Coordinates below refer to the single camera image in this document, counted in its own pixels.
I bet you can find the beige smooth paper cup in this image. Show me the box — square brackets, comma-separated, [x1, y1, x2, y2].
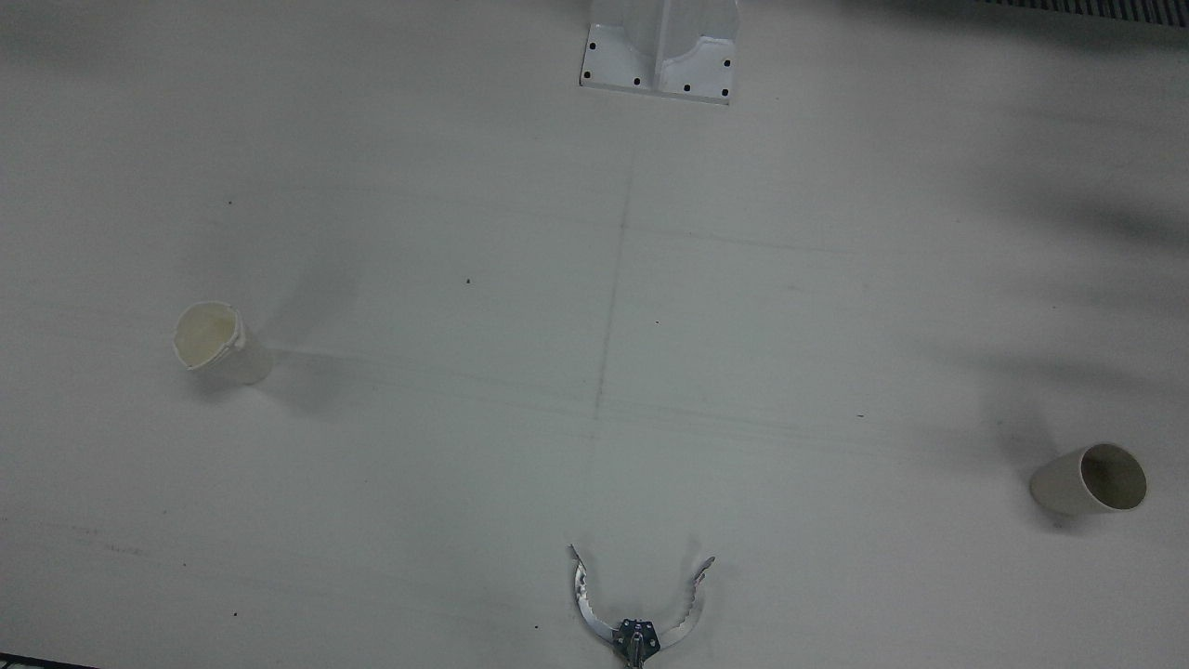
[1028, 443, 1149, 518]

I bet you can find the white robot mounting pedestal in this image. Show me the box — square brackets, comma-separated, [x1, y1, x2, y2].
[580, 0, 741, 106]

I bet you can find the metal reacher claw tool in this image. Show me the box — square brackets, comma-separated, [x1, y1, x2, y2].
[568, 544, 717, 669]

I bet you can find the white ragged-rim plastic cup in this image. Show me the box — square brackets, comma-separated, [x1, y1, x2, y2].
[173, 301, 275, 387]

